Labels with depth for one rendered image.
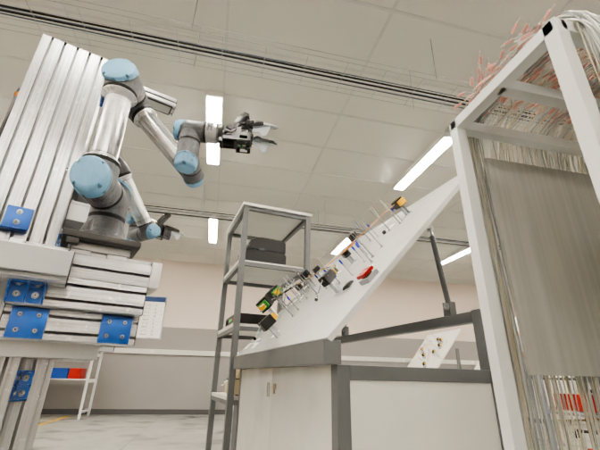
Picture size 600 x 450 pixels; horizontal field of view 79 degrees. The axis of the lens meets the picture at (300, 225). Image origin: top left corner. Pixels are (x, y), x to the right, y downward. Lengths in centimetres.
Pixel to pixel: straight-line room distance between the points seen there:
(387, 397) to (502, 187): 67
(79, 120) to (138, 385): 766
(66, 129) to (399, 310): 931
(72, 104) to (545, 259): 172
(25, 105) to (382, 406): 162
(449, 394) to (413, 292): 927
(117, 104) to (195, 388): 785
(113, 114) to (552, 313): 140
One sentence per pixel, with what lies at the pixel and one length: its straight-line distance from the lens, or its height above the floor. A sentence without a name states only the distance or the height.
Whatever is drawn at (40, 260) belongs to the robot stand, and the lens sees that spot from 118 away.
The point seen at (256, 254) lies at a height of 152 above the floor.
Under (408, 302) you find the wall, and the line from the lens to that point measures 1038.
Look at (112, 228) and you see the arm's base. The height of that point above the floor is 121.
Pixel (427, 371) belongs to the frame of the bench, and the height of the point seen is 79.
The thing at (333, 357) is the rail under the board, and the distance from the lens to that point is 108.
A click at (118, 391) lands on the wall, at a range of 905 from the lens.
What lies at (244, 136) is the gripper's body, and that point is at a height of 154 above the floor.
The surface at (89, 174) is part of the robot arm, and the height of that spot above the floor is 132.
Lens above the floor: 76
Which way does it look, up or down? 23 degrees up
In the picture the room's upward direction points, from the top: 1 degrees clockwise
